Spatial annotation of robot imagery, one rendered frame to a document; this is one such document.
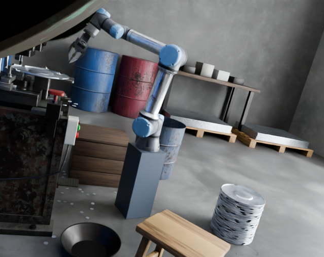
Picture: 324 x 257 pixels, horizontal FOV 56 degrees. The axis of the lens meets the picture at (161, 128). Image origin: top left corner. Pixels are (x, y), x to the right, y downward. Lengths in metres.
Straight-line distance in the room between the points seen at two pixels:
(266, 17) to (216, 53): 1.10
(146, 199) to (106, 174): 0.44
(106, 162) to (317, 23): 5.24
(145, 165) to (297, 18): 5.00
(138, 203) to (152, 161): 0.29
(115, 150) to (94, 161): 0.17
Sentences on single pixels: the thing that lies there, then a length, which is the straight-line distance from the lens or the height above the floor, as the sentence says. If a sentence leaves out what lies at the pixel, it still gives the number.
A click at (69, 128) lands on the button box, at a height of 0.58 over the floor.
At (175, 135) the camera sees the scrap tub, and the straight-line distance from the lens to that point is 2.54.
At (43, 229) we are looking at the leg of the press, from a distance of 1.77.
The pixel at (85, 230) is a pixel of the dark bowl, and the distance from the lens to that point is 1.78.
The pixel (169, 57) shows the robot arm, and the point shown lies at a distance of 1.63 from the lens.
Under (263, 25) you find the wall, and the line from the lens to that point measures 5.98.
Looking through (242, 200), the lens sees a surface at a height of 0.28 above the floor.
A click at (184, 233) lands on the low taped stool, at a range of 1.38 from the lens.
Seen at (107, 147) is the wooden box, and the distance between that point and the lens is 2.22.
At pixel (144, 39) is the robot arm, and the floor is 1.09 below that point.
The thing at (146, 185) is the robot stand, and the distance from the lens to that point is 1.95.
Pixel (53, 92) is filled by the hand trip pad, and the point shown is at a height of 0.76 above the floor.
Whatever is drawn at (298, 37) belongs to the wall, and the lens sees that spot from 6.42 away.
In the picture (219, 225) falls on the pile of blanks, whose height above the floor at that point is 0.07.
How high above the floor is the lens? 1.03
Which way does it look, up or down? 13 degrees down
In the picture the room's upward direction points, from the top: 14 degrees clockwise
